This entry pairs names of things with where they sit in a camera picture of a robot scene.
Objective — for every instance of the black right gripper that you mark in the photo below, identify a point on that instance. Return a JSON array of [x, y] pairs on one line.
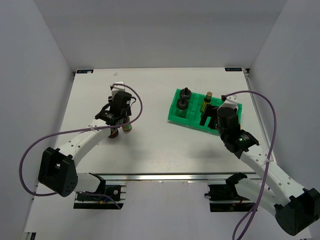
[[204, 115]]

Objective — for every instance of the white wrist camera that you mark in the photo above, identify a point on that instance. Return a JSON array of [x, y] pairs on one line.
[[116, 87], [229, 101]]

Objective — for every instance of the yellow-cap brown sauce bottle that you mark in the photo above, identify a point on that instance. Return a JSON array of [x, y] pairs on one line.
[[126, 126]]

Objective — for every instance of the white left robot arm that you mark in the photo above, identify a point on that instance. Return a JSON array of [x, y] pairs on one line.
[[58, 168]]

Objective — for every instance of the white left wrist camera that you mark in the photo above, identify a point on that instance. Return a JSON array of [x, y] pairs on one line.
[[116, 87]]

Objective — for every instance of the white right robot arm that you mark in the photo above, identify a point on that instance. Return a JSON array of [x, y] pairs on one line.
[[294, 207]]

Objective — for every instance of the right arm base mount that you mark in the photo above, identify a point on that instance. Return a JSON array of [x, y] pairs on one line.
[[224, 198]]

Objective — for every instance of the glass shaker black knob lid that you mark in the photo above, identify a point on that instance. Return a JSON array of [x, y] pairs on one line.
[[185, 93]]

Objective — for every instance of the blue left corner label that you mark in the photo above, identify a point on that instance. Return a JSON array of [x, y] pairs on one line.
[[84, 71]]

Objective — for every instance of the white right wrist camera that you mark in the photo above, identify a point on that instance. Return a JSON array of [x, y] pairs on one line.
[[229, 101]]

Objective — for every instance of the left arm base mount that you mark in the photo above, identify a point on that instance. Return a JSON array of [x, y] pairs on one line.
[[110, 195]]

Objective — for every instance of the blue right corner label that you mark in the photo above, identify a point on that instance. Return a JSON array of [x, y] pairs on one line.
[[233, 69]]

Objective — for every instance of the red-lid sauce jar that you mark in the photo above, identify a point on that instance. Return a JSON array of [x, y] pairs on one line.
[[113, 133]]

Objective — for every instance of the green three-compartment bin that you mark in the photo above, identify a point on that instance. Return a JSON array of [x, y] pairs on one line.
[[193, 115]]

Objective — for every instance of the blue corner label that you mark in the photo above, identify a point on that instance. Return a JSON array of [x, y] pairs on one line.
[[233, 69], [84, 71]]

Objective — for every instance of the small brown yellow-label bottle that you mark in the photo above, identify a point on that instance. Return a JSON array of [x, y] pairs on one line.
[[206, 101]]

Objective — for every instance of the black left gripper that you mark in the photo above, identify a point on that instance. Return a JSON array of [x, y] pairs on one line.
[[128, 111]]

